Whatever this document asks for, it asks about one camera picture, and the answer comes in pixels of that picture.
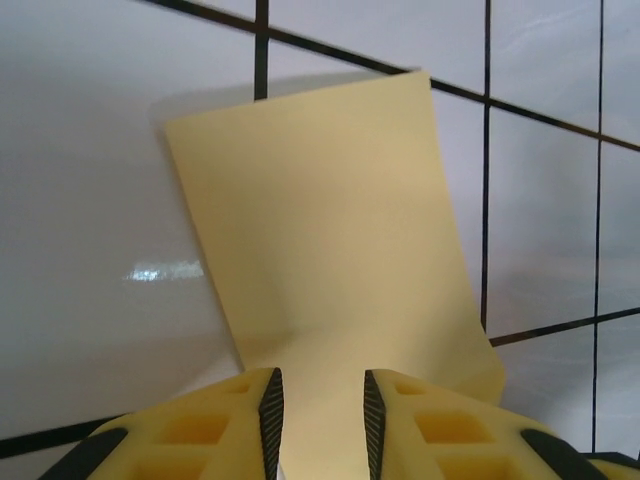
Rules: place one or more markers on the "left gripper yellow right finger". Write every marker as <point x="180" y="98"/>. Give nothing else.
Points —
<point x="450" y="440"/>

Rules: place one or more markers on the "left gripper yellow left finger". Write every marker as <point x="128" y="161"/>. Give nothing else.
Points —
<point x="200" y="435"/>

